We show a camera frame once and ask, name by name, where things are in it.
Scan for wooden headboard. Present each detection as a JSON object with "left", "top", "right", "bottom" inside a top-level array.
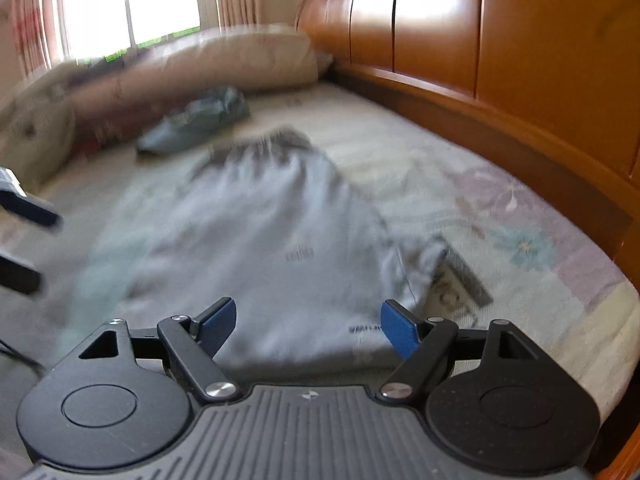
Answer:
[{"left": 296, "top": 0, "right": 639, "bottom": 479}]

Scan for patchwork bed sheet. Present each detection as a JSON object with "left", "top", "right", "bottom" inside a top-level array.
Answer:
[{"left": 1, "top": 84, "right": 639, "bottom": 417}]

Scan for left pink curtain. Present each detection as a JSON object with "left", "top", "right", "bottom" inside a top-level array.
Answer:
[{"left": 10, "top": 0, "right": 65, "bottom": 76}]

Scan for pink folded quilt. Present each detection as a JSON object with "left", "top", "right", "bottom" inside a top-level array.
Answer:
[{"left": 67, "top": 24, "right": 333, "bottom": 153}]

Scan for grey-blue pants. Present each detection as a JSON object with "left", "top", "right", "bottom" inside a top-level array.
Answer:
[{"left": 119, "top": 127, "right": 449, "bottom": 369}]

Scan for blue baseball cap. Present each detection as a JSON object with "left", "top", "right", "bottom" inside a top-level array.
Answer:
[{"left": 136, "top": 86, "right": 250, "bottom": 156}]

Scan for window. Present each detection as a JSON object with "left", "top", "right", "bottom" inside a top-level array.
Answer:
[{"left": 62, "top": 0, "right": 201, "bottom": 61}]

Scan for grey cat face cushion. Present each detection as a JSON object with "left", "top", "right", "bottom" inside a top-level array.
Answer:
[{"left": 1, "top": 87, "right": 76, "bottom": 192}]

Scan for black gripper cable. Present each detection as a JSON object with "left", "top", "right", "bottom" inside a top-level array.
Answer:
[{"left": 0, "top": 339, "right": 47, "bottom": 376}]

